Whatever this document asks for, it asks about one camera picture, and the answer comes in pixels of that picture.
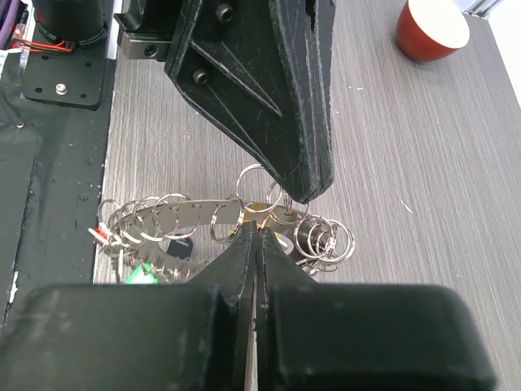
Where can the red key tag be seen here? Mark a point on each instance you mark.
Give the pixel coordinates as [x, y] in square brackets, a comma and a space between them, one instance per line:
[100, 237]

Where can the black key fob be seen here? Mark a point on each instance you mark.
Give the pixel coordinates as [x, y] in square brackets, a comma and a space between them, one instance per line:
[180, 248]

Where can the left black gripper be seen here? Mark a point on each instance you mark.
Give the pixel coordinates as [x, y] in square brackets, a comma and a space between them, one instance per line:
[252, 68]

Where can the green key tag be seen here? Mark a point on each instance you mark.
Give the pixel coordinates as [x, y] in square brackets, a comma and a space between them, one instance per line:
[143, 274]

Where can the black mounting plate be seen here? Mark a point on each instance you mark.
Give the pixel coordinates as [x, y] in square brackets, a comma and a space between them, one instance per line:
[52, 166]

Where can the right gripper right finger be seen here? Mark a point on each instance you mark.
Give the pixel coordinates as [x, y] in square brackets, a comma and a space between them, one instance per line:
[359, 336]

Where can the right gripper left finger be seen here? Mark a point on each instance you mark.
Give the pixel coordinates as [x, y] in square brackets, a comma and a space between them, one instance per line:
[190, 336]

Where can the yellow key tag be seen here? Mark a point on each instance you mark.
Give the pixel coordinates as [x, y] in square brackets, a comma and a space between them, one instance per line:
[274, 217]

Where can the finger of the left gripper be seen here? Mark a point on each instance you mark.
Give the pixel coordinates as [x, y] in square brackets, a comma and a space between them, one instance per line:
[304, 35]

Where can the red white bowl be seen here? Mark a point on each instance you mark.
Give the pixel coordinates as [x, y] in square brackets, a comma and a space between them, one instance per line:
[428, 30]

